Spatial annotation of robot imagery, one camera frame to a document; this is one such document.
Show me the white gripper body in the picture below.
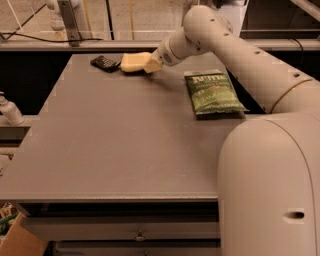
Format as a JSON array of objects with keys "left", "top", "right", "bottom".
[{"left": 152, "top": 37, "right": 179, "bottom": 66}]

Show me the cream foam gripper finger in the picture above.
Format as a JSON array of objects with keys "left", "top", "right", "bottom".
[{"left": 143, "top": 58, "right": 163, "bottom": 73}]

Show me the yellow sponge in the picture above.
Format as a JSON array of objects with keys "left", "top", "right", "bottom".
[{"left": 120, "top": 52, "right": 151, "bottom": 73}]

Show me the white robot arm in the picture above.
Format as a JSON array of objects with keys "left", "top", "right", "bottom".
[{"left": 145, "top": 5, "right": 320, "bottom": 256}]

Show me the black rxbar chocolate wrapper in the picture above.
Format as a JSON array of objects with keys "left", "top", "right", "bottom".
[{"left": 90, "top": 55, "right": 120, "bottom": 73}]

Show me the green kettle chips bag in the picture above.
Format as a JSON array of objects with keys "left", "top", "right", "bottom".
[{"left": 184, "top": 69, "right": 246, "bottom": 116}]

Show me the grey drawer cabinet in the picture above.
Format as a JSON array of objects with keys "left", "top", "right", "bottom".
[{"left": 0, "top": 53, "right": 238, "bottom": 256}]

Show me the white spray bottle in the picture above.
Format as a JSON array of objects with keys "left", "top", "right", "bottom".
[{"left": 0, "top": 92, "right": 24, "bottom": 126}]

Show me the metal drawer knob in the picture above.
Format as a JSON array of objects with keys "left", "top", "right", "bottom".
[{"left": 134, "top": 229, "right": 146, "bottom": 242}]

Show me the cardboard box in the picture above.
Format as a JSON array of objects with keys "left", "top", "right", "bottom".
[{"left": 0, "top": 213, "right": 48, "bottom": 256}]

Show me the left metal railing post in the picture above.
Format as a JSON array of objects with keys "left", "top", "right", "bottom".
[{"left": 57, "top": 0, "right": 81, "bottom": 47}]

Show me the black cable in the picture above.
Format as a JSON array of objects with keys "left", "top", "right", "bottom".
[{"left": 0, "top": 31, "right": 103, "bottom": 44}]

